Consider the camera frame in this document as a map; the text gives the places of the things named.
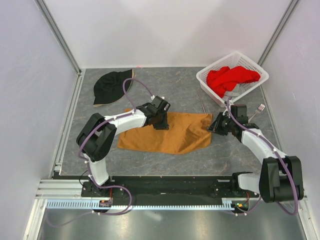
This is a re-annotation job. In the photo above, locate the silver knife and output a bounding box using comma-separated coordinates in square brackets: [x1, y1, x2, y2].
[197, 92, 207, 114]

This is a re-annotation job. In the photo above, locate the right aluminium frame post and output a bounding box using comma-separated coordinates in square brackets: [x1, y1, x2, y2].
[257, 0, 301, 67]

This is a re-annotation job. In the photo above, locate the red cloth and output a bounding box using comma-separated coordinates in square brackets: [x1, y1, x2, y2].
[206, 66, 261, 98]

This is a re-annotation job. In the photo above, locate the grey cloth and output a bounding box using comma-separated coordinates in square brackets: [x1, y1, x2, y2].
[222, 84, 246, 103]

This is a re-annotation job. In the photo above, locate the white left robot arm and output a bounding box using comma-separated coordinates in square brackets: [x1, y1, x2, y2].
[76, 96, 171, 197]

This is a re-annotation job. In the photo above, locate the aluminium front rail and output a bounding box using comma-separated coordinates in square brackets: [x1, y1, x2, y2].
[35, 179, 82, 199]

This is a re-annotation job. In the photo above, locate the slotted cable duct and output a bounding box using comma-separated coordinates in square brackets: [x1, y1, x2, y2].
[46, 199, 236, 211]

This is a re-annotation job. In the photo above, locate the left aluminium frame post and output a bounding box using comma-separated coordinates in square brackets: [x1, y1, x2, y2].
[35, 0, 82, 75]

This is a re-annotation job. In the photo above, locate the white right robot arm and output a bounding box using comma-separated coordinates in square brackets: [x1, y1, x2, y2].
[207, 103, 304, 203]

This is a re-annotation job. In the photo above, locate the black bucket hat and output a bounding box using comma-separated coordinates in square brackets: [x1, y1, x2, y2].
[93, 69, 134, 107]

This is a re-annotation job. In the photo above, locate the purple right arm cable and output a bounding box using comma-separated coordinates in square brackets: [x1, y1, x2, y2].
[223, 96, 300, 217]

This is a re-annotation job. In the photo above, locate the aluminium frame post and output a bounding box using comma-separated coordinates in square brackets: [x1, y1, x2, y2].
[35, 0, 82, 75]
[257, 0, 301, 67]

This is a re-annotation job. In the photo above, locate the silver fork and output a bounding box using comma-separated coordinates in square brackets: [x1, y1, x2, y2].
[248, 104, 266, 123]

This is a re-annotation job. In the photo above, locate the white plastic basket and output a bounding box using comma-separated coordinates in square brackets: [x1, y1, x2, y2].
[196, 51, 269, 108]

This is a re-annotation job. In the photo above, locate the orange cloth napkin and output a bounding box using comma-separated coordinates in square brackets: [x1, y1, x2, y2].
[117, 112, 213, 155]

